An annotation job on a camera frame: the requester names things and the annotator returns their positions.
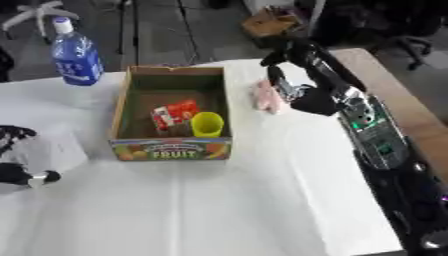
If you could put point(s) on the white swivel chair base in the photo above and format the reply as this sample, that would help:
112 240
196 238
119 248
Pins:
38 15

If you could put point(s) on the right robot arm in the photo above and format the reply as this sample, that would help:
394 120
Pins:
385 156

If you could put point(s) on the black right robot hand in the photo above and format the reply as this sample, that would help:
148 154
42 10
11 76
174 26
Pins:
318 98

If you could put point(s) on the black tripod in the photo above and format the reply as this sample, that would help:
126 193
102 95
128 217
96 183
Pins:
157 26

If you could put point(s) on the blue plastic bottle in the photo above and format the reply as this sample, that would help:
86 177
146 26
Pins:
76 55

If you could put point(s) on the brown cardboard box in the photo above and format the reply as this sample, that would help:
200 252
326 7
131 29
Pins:
271 21

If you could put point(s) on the red snack packet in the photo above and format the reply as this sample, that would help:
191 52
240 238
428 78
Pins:
174 115

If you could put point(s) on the black office chair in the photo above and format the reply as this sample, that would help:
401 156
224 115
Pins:
402 30

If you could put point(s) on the yellow plastic cup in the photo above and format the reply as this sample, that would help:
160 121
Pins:
207 124

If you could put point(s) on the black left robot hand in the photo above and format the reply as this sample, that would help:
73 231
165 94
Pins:
17 173

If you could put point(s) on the pink soft packet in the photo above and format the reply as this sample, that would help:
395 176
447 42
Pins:
266 97

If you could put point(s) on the cardboard box with green inside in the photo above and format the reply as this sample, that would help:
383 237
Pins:
172 113

